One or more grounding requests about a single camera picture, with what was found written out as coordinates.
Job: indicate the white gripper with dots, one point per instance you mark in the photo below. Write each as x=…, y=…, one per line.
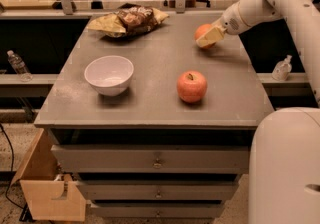
x=230, y=21

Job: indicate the orange fruit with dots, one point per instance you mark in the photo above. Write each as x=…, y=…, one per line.
x=204, y=36

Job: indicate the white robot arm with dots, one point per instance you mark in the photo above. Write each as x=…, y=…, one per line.
x=284, y=167

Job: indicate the brown chip bag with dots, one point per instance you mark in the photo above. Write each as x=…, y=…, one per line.
x=129, y=22

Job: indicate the red apple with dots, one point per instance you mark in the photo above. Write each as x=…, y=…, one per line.
x=191, y=86

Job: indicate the hand sanitizer bottle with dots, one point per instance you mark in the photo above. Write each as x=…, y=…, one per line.
x=282, y=69

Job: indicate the grey drawer cabinet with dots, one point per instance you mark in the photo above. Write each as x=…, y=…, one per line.
x=146, y=153

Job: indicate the white bowl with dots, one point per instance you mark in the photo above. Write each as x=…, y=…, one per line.
x=109, y=75

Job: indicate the clear water bottle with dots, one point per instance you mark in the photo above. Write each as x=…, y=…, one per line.
x=19, y=66

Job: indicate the light wooden box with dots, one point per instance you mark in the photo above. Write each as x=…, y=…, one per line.
x=49, y=194

